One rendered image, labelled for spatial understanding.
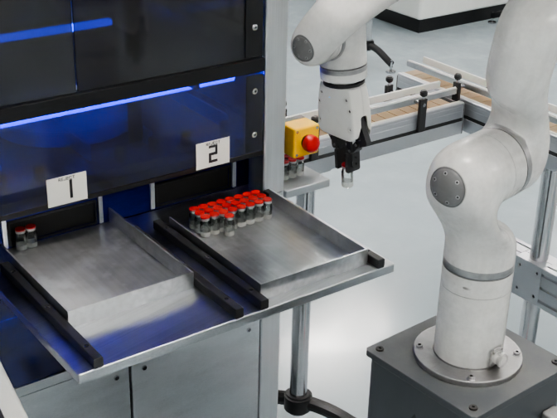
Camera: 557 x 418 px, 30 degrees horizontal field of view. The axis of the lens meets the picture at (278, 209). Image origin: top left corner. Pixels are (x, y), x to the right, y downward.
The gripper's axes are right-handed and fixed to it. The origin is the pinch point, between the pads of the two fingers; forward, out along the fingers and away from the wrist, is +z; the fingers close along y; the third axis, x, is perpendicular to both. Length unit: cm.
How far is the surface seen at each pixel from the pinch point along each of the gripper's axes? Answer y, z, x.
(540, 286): -19, 71, 82
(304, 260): -11.3, 24.9, -2.9
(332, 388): -70, 115, 49
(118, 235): -42, 22, -28
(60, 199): -41, 8, -40
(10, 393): -14, 27, -66
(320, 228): -17.9, 23.9, 6.8
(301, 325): -56, 76, 29
